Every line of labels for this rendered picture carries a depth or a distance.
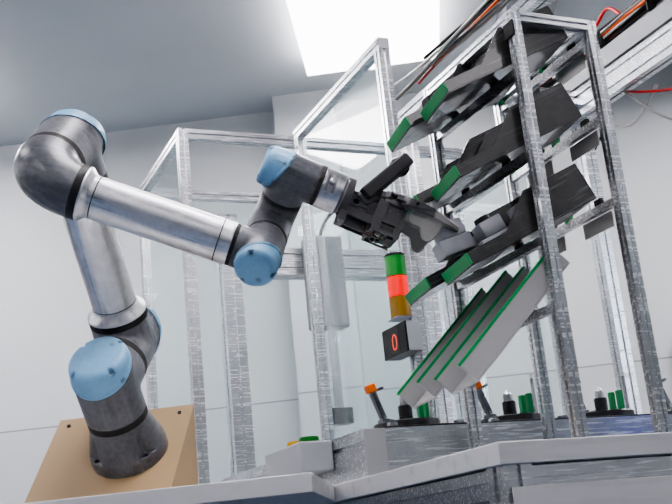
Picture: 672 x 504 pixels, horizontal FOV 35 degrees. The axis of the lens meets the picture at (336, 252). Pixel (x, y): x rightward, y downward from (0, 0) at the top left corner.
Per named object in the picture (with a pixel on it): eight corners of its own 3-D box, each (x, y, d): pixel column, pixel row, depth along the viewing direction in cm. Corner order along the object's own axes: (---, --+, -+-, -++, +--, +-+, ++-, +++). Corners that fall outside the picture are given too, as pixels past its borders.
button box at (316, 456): (302, 472, 204) (299, 440, 206) (266, 483, 223) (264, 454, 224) (335, 470, 207) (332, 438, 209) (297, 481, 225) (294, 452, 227)
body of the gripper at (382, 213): (390, 253, 190) (328, 227, 189) (404, 211, 193) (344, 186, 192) (402, 240, 183) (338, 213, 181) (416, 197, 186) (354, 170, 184)
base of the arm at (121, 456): (83, 482, 198) (67, 442, 194) (101, 432, 212) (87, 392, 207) (160, 473, 197) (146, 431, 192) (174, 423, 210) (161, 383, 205)
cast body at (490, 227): (490, 255, 184) (469, 221, 185) (482, 262, 189) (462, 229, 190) (528, 234, 187) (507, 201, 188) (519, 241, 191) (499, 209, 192)
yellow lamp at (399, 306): (396, 315, 244) (394, 294, 246) (387, 320, 249) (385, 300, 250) (415, 315, 246) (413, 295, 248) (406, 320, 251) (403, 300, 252)
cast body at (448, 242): (445, 256, 185) (429, 221, 187) (438, 263, 189) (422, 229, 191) (486, 241, 188) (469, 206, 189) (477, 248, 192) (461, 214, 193)
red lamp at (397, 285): (394, 294, 246) (392, 274, 247) (385, 300, 250) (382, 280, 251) (413, 294, 248) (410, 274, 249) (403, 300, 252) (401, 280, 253)
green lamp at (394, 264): (392, 273, 247) (389, 254, 248) (382, 279, 251) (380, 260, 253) (410, 274, 249) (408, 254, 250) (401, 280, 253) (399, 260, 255)
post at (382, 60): (426, 445, 238) (378, 47, 266) (420, 446, 241) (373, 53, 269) (438, 444, 240) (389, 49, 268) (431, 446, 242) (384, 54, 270)
